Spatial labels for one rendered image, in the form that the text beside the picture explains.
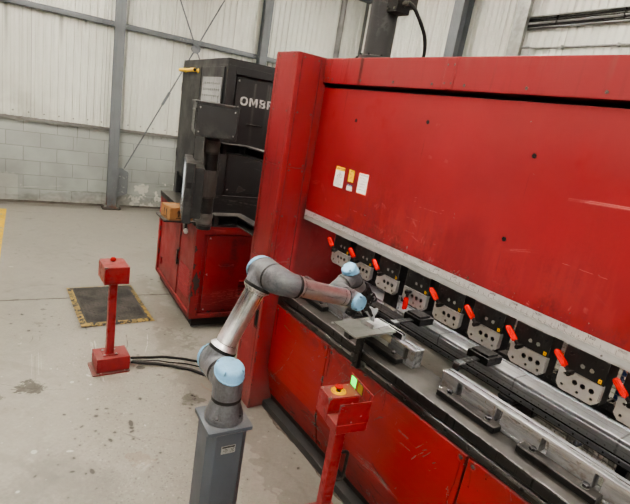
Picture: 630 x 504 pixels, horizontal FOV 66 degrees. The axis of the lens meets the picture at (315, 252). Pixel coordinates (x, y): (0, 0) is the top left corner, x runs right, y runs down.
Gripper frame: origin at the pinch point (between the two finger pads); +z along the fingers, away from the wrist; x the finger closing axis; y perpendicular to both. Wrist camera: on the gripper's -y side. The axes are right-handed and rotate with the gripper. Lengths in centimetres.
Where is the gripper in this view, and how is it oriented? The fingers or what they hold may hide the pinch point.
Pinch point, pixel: (367, 318)
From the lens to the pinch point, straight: 244.2
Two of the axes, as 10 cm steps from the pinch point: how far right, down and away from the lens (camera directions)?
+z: 3.5, 7.1, 6.1
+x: -6.2, -3.1, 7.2
